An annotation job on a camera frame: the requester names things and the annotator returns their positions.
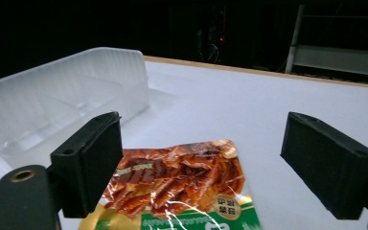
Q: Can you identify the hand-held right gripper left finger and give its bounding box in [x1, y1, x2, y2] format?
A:
[50, 110, 125, 219]

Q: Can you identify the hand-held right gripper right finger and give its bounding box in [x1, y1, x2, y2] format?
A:
[280, 111, 368, 220]

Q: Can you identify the clear plastic bin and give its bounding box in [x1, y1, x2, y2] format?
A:
[0, 46, 150, 157]

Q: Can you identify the orange and green snack packet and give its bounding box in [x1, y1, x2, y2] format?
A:
[78, 139, 263, 230]

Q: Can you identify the grey metal shelf stand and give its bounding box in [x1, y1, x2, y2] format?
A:
[285, 3, 368, 80]

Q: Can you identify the dark equipment with cables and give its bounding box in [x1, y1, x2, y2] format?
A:
[195, 6, 229, 63]

